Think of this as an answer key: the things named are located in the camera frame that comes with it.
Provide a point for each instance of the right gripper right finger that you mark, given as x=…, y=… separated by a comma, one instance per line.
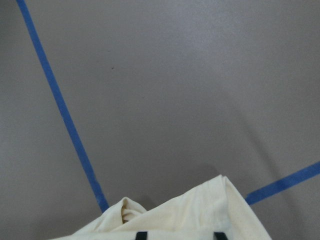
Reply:
x=219, y=236

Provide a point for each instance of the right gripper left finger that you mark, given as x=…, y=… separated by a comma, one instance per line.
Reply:
x=141, y=235

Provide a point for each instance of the cream long-sleeve California shirt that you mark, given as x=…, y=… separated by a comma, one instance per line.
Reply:
x=213, y=206

